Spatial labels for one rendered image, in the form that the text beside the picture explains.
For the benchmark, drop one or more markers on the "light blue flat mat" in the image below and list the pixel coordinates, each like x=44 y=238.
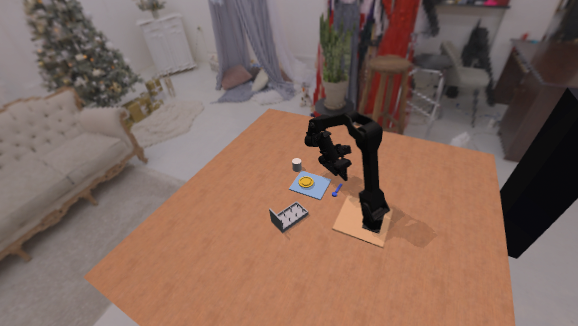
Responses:
x=318 y=188

